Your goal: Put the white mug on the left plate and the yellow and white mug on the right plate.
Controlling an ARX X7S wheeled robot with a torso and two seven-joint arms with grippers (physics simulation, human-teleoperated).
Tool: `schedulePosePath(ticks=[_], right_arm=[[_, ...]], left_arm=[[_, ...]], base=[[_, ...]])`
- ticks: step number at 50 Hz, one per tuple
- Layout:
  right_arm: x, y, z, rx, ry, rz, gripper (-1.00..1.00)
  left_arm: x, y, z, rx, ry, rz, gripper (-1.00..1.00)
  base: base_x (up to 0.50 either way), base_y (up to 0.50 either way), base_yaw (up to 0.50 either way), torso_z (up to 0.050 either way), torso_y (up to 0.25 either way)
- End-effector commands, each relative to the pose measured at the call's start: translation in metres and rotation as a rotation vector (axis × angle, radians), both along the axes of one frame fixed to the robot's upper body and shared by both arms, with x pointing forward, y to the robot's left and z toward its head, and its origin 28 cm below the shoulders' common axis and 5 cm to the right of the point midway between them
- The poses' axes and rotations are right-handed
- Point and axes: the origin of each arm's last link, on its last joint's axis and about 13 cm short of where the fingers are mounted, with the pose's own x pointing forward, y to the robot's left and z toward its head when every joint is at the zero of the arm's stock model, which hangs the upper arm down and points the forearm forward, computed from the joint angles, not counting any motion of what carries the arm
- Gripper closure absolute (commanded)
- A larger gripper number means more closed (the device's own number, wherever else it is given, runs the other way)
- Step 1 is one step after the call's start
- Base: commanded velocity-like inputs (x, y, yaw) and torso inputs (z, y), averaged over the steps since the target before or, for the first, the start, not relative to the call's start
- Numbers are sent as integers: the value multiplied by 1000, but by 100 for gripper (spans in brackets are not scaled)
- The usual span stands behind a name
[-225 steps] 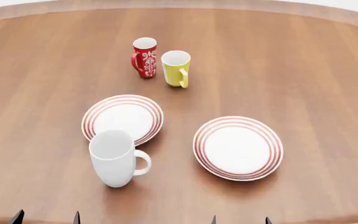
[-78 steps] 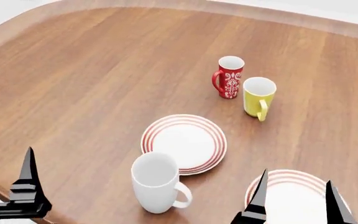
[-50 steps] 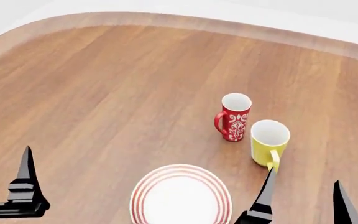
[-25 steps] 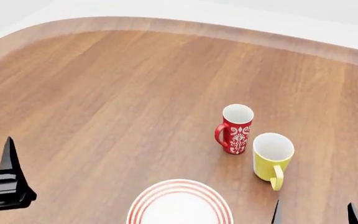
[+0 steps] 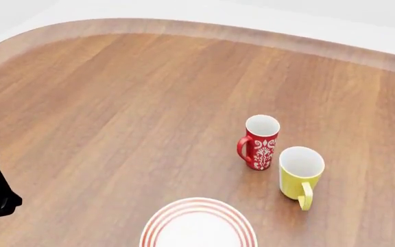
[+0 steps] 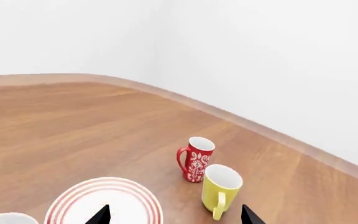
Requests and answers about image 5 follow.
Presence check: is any red mug with white pattern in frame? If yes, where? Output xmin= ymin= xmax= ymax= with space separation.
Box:
xmin=236 ymin=114 xmax=281 ymax=171

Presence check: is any white plate with red rings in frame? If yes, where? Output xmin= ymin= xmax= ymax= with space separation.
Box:
xmin=139 ymin=197 xmax=259 ymax=247

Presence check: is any yellow and white mug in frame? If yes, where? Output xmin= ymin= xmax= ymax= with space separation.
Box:
xmin=278 ymin=146 xmax=326 ymax=212

